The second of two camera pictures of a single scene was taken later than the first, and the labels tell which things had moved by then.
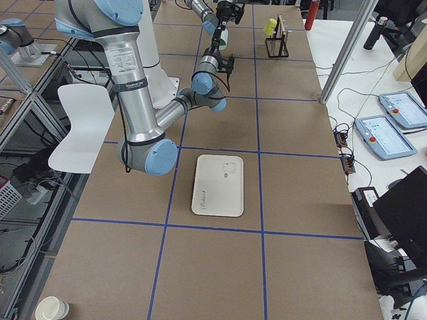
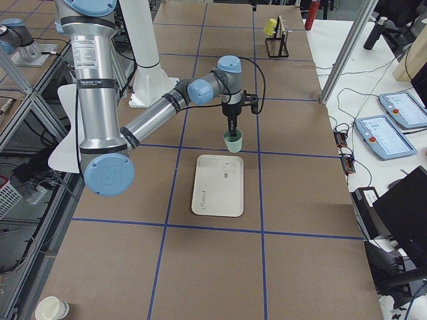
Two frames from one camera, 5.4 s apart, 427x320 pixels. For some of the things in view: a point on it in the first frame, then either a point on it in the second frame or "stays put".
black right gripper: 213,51 → 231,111
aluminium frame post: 349,51 stays put
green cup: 224,37 → 234,143
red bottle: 311,16 stays put
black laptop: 403,212 stays put
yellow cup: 269,29 stays put
